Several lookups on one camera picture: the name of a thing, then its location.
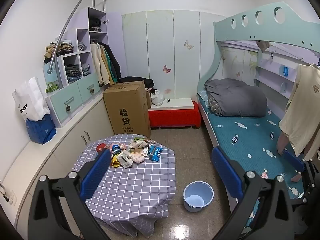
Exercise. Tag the light blue plastic bucket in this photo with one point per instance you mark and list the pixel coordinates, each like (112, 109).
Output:
(197, 195)

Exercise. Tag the purple checkered tablecloth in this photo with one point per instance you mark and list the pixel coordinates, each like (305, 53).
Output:
(130, 200)

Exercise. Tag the teal bunk bed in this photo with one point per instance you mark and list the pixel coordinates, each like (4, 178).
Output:
(262, 47)

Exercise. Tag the grey folded duvet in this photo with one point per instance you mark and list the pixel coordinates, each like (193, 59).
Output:
(231, 97)

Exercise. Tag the beige hanging shirt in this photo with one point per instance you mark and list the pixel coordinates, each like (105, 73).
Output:
(300, 124)

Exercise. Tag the blue snack wrapper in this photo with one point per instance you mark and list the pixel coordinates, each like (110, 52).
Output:
(155, 153)

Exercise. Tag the hanging jackets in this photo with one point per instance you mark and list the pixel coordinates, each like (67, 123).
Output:
(104, 67)

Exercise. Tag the red low bench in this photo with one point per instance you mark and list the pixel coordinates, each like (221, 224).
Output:
(173, 118)

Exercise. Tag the green leaf packaging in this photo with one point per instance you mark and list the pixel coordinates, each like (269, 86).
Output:
(141, 139)

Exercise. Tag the yellow paper bag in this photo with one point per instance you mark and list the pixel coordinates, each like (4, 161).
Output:
(114, 161)

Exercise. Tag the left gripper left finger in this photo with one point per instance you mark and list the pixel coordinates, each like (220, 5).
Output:
(47, 219)

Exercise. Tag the white orange plastic bag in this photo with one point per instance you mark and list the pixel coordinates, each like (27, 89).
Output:
(136, 157)

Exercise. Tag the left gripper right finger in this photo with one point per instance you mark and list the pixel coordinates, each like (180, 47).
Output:
(263, 210)

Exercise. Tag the red paper cup bag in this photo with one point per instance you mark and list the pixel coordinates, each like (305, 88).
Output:
(101, 147)

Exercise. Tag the blue gift bag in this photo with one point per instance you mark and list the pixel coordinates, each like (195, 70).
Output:
(41, 131)

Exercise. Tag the large cardboard box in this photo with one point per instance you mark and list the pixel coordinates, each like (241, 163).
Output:
(127, 108)

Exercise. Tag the white paper shopping bag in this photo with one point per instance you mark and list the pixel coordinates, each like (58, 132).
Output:
(29, 100)

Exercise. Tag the white low cabinet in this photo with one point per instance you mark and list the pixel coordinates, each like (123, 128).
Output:
(54, 159)

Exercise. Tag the white plastic bag on bench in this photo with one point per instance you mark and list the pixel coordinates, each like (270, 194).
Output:
(157, 98)

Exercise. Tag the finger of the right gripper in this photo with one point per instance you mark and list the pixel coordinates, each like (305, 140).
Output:
(293, 160)

